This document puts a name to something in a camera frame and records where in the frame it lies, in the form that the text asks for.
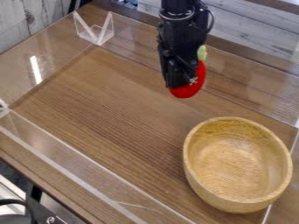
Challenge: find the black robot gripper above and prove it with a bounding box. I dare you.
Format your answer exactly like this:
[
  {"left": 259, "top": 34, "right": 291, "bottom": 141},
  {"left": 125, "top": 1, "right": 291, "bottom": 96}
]
[{"left": 157, "top": 11, "right": 209, "bottom": 89}]

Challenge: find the red plush strawberry toy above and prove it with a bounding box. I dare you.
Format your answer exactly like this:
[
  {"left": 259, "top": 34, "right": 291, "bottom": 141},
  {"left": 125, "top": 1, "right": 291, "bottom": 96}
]
[{"left": 169, "top": 45, "right": 208, "bottom": 99}]

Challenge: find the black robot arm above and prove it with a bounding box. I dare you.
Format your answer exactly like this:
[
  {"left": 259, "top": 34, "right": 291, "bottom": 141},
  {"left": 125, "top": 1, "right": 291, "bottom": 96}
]
[{"left": 157, "top": 0, "right": 215, "bottom": 89}]

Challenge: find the oval wooden bowl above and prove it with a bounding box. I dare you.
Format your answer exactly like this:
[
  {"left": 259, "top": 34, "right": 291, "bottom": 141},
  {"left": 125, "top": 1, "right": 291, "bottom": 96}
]
[{"left": 181, "top": 116, "right": 293, "bottom": 214}]

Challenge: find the clear acrylic front wall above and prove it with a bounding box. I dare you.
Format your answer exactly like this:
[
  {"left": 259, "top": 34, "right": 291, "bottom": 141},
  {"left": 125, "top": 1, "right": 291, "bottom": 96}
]
[{"left": 0, "top": 100, "right": 189, "bottom": 224}]

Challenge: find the black table leg frame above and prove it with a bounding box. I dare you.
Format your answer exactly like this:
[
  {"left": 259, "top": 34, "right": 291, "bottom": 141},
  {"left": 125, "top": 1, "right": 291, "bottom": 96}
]
[{"left": 25, "top": 183, "right": 68, "bottom": 224}]

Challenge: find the black cable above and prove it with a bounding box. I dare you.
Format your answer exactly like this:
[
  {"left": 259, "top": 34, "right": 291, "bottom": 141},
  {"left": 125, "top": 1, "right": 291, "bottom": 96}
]
[{"left": 0, "top": 199, "right": 33, "bottom": 218}]

